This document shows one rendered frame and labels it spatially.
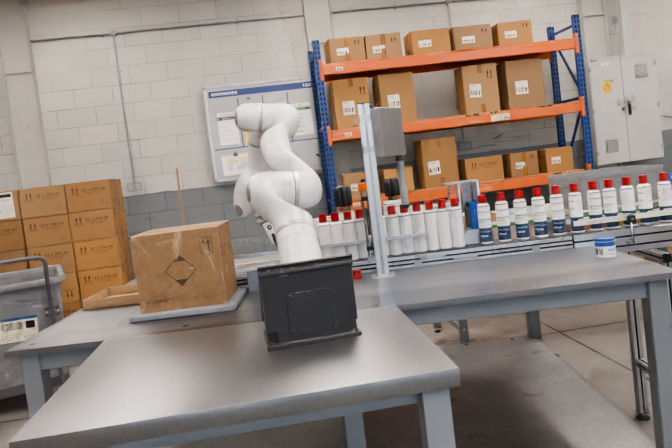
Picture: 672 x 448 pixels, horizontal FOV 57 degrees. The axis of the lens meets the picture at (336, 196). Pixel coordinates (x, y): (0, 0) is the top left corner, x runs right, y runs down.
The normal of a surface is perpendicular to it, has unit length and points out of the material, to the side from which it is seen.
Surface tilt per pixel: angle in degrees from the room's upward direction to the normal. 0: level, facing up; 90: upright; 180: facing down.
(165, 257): 90
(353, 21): 90
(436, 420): 90
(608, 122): 90
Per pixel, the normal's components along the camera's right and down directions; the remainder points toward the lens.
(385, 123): 0.81, -0.07
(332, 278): 0.18, 0.03
